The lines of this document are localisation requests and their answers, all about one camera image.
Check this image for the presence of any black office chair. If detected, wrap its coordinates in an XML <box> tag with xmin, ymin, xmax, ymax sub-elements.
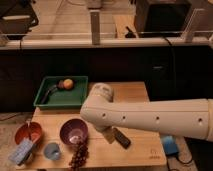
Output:
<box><xmin>0</xmin><ymin>0</ymin><xmax>39</xmax><ymax>40</ymax></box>

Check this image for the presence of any blue cup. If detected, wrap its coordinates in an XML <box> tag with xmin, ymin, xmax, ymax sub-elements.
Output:
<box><xmin>43</xmin><ymin>142</ymin><xmax>61</xmax><ymax>160</ymax></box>

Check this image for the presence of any metal post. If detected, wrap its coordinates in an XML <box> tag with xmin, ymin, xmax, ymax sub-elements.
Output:
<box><xmin>90</xmin><ymin>10</ymin><xmax>100</xmax><ymax>45</ymax></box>

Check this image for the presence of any red bowl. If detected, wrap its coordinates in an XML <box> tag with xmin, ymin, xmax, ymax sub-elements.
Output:
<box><xmin>15</xmin><ymin>122</ymin><xmax>43</xmax><ymax>144</ymax></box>

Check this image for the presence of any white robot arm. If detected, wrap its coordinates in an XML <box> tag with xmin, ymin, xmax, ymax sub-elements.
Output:
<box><xmin>80</xmin><ymin>83</ymin><xmax>213</xmax><ymax>142</ymax></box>

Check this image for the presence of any black handled brush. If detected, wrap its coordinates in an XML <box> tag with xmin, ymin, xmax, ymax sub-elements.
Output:
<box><xmin>40</xmin><ymin>80</ymin><xmax>64</xmax><ymax>104</ymax></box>

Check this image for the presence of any orange fruit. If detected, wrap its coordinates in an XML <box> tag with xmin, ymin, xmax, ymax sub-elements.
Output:
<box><xmin>63</xmin><ymin>79</ymin><xmax>74</xmax><ymax>90</ymax></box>

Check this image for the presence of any black remote control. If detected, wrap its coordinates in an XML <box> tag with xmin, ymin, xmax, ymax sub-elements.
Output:
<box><xmin>113</xmin><ymin>128</ymin><xmax>131</xmax><ymax>149</ymax></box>

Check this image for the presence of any blue sponge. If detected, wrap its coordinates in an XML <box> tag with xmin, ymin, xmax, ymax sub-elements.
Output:
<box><xmin>8</xmin><ymin>138</ymin><xmax>34</xmax><ymax>165</ymax></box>

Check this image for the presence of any dark red grape bunch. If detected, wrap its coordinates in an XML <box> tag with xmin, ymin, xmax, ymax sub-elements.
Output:
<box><xmin>69</xmin><ymin>142</ymin><xmax>89</xmax><ymax>171</ymax></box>

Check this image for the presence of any green plastic tray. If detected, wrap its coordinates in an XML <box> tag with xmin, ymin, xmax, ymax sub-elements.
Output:
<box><xmin>34</xmin><ymin>76</ymin><xmax>88</xmax><ymax>110</ymax></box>

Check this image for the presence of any black monitor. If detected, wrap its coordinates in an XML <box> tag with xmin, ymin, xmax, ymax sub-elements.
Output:
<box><xmin>134</xmin><ymin>0</ymin><xmax>191</xmax><ymax>32</ymax></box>

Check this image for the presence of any purple bowl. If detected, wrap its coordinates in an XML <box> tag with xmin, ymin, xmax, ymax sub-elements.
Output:
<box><xmin>60</xmin><ymin>118</ymin><xmax>88</xmax><ymax>146</ymax></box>

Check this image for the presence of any blue box on floor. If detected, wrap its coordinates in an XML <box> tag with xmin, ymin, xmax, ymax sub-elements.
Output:
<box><xmin>161</xmin><ymin>136</ymin><xmax>179</xmax><ymax>156</ymax></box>

